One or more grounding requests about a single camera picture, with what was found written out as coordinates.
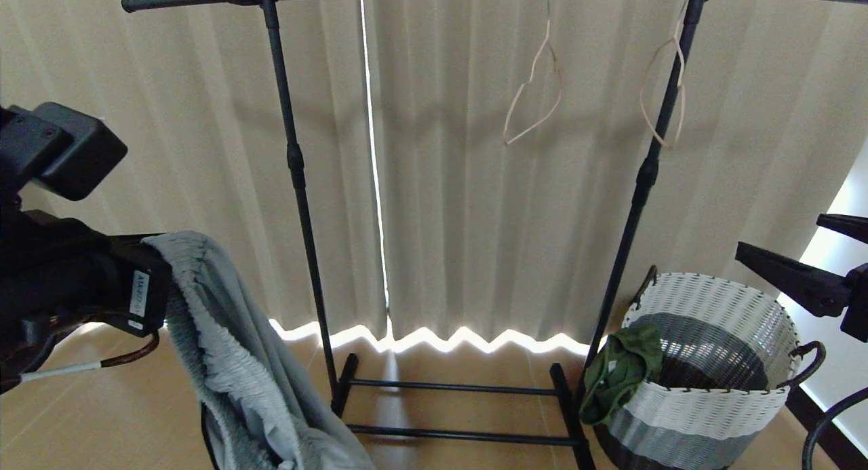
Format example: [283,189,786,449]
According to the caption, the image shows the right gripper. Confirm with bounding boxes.
[734,214,868,342]

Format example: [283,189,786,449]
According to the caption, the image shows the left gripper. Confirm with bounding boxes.
[0,211,174,338]

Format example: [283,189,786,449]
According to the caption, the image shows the pale grey shorts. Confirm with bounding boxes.
[141,231,377,470]

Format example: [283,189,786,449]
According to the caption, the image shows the pink clothes hanger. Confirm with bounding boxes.
[503,0,564,146]
[639,0,692,150]

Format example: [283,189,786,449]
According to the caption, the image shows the white laundry basket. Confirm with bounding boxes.
[595,265,828,470]

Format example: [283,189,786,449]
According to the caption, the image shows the black clothes rack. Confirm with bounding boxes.
[121,0,868,470]

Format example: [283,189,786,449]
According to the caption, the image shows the green garment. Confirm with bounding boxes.
[580,323,665,427]

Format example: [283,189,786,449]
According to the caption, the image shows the beige curtain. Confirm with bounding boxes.
[0,0,868,355]

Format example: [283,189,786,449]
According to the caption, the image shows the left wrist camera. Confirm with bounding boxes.
[0,102,128,203]

